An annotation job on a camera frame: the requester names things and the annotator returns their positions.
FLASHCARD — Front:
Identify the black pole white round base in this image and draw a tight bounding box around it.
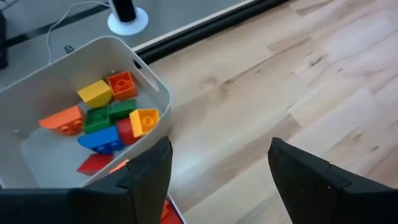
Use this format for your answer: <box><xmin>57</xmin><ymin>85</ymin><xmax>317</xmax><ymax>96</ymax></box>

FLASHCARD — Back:
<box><xmin>106</xmin><ymin>0</ymin><xmax>149</xmax><ymax>37</ymax></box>

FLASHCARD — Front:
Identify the large red toy brick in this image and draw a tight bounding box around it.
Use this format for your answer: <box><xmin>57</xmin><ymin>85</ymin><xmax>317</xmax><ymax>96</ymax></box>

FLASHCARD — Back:
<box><xmin>160</xmin><ymin>205</ymin><xmax>184</xmax><ymax>224</ymax></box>

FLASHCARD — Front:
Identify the white plastic bin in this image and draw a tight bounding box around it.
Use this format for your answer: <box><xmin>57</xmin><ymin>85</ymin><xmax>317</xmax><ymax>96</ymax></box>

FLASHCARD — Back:
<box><xmin>0</xmin><ymin>35</ymin><xmax>172</xmax><ymax>190</ymax></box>
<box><xmin>158</xmin><ymin>192</ymin><xmax>188</xmax><ymax>224</ymax></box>

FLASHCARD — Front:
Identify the small red sloped brick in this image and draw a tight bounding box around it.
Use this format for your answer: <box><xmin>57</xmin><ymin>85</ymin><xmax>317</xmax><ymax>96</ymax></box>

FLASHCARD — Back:
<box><xmin>76</xmin><ymin>152</ymin><xmax>114</xmax><ymax>177</ymax></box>

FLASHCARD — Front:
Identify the small red rounded brick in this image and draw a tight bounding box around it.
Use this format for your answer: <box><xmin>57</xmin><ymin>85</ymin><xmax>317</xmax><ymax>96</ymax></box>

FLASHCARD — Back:
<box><xmin>116</xmin><ymin>117</ymin><xmax>141</xmax><ymax>146</ymax></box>

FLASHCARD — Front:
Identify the white floor cable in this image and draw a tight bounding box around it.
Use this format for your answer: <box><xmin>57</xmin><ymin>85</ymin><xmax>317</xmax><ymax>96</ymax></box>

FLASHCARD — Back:
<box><xmin>45</xmin><ymin>1</ymin><xmax>111</xmax><ymax>65</ymax></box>

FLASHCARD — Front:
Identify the small orange toy brick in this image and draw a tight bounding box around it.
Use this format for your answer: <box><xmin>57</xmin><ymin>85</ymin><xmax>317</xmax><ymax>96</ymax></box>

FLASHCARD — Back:
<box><xmin>38</xmin><ymin>105</ymin><xmax>86</xmax><ymax>136</ymax></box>

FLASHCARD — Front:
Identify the small green toy brick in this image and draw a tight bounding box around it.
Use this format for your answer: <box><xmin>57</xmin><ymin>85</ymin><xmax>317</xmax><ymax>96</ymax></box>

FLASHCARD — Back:
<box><xmin>83</xmin><ymin>105</ymin><xmax>113</xmax><ymax>134</ymax></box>
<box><xmin>108</xmin><ymin>98</ymin><xmax>138</xmax><ymax>121</ymax></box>

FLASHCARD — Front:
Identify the small yellow rounded brick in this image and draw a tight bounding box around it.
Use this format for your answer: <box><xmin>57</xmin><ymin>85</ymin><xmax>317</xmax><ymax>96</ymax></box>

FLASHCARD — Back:
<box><xmin>76</xmin><ymin>79</ymin><xmax>113</xmax><ymax>109</ymax></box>

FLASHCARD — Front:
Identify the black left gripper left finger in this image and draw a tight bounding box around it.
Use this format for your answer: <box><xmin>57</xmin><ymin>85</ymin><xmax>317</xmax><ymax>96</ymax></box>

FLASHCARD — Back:
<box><xmin>70</xmin><ymin>136</ymin><xmax>174</xmax><ymax>224</ymax></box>

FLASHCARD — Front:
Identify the black aluminium table frame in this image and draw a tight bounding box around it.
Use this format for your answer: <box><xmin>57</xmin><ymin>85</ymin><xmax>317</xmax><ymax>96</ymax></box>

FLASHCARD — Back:
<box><xmin>133</xmin><ymin>0</ymin><xmax>292</xmax><ymax>65</ymax></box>

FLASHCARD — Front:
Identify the small yellow-orange square brick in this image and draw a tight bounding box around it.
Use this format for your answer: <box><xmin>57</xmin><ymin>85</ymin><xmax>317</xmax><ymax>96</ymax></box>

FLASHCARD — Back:
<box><xmin>129</xmin><ymin>108</ymin><xmax>160</xmax><ymax>139</ymax></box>

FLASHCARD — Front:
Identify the small orange-red square brick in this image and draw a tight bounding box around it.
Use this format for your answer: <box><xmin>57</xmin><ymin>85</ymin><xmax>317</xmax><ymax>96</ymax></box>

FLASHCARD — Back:
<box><xmin>106</xmin><ymin>70</ymin><xmax>139</xmax><ymax>101</ymax></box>

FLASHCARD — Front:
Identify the large orange-red toy brick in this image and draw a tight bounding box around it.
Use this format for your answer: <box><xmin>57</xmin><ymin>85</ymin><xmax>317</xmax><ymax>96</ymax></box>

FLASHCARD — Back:
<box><xmin>108</xmin><ymin>158</ymin><xmax>130</xmax><ymax>174</ymax></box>
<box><xmin>160</xmin><ymin>198</ymin><xmax>171</xmax><ymax>220</ymax></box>

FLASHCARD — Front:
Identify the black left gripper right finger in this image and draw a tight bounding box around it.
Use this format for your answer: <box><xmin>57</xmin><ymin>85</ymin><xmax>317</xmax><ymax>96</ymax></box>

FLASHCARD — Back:
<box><xmin>267</xmin><ymin>137</ymin><xmax>398</xmax><ymax>224</ymax></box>

